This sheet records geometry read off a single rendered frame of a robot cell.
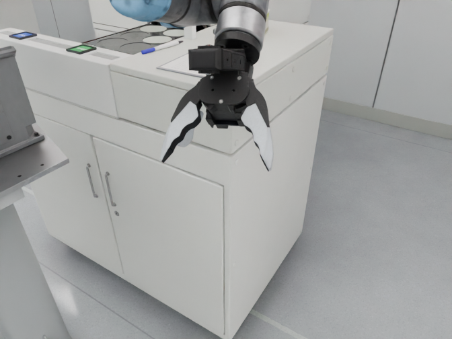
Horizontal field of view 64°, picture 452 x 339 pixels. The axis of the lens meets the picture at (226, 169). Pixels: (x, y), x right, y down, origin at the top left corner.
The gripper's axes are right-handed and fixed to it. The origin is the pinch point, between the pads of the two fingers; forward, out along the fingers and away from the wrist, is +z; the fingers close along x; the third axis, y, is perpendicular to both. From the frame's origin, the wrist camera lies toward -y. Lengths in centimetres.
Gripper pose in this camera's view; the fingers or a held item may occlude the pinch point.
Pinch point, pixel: (211, 165)
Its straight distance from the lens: 47.9
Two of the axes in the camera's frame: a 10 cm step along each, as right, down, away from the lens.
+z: -1.6, 9.4, -2.9
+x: -9.6, -0.8, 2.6
